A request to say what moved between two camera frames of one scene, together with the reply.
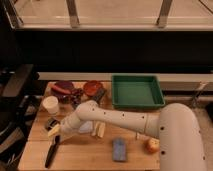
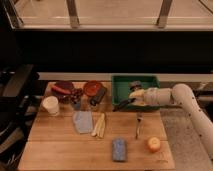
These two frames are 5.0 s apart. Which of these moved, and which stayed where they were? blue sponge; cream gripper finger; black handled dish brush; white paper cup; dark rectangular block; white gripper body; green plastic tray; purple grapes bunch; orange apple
Moved: white gripper body; black handled dish brush; cream gripper finger
Stayed: dark rectangular block; blue sponge; purple grapes bunch; orange apple; green plastic tray; white paper cup
